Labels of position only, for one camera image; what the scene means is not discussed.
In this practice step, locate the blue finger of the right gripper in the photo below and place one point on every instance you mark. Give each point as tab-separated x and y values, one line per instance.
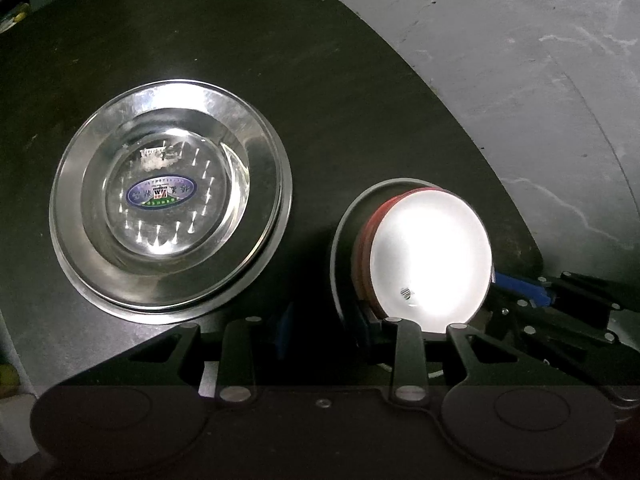
537	294

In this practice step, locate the small steel bowl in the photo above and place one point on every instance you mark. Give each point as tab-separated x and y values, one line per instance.
395	342

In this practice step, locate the white bowl red rim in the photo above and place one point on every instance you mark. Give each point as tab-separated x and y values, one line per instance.
379	202
430	260

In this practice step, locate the large steel deep plate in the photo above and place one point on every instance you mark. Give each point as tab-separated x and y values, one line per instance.
206	306

